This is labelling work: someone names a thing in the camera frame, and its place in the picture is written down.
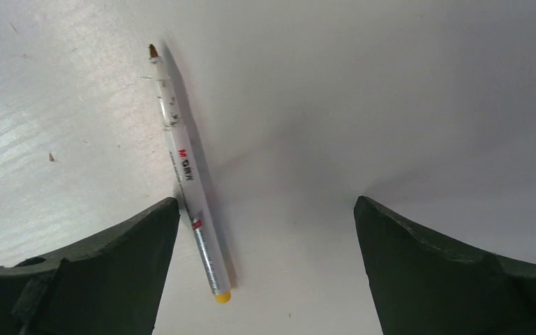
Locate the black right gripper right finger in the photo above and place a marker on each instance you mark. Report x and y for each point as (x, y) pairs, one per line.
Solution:
(424, 282)

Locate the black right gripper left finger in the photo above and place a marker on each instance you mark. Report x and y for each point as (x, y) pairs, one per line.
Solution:
(108, 283)

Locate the white yellow marker pen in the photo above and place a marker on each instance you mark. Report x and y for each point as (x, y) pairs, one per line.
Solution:
(189, 181)

